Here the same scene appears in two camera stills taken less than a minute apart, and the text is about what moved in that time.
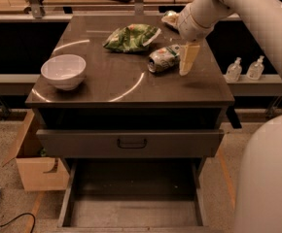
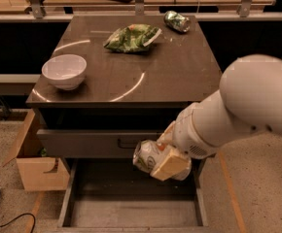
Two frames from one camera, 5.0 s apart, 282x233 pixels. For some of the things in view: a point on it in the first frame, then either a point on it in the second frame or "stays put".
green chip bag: (131, 38) stays put
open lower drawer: (134, 195) stays put
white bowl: (63, 71) stays put
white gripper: (190, 28) to (187, 134)
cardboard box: (38, 171) stays put
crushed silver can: (163, 58) to (149, 155)
